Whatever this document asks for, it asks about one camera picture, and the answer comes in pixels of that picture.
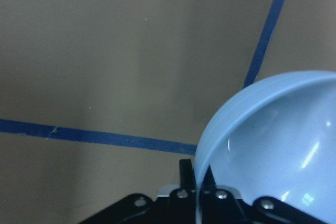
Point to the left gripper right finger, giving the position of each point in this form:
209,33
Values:
209,184

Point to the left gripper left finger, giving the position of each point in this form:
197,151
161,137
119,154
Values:
187,177

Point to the blue bowl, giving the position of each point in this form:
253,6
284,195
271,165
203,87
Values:
276,138

